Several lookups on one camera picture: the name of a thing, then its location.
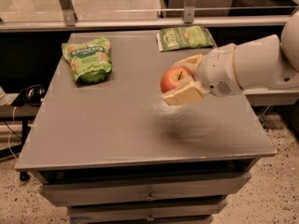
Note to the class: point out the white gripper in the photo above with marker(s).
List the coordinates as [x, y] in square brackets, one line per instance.
[217, 69]

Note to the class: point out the red yellow apple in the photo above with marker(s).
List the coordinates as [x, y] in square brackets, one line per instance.
[173, 77]

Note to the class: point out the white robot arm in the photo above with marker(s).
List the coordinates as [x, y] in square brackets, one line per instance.
[271, 62]

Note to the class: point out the dark green snack bag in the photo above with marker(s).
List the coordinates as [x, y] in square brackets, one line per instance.
[192, 37]

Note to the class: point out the green rice chip bag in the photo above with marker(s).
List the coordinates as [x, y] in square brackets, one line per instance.
[90, 61]

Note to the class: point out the grey drawer cabinet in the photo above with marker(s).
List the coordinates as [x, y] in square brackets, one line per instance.
[122, 129]

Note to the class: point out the grey drawer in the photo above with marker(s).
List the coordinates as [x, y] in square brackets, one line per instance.
[145, 189]
[147, 212]

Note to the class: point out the black headphones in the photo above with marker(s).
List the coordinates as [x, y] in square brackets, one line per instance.
[32, 96]

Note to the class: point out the grey top drawer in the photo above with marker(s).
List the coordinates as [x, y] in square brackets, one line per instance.
[145, 189]

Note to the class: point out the black side table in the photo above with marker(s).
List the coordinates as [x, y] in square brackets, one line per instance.
[15, 125]

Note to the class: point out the metal railing frame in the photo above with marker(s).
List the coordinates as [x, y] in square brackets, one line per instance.
[84, 15]

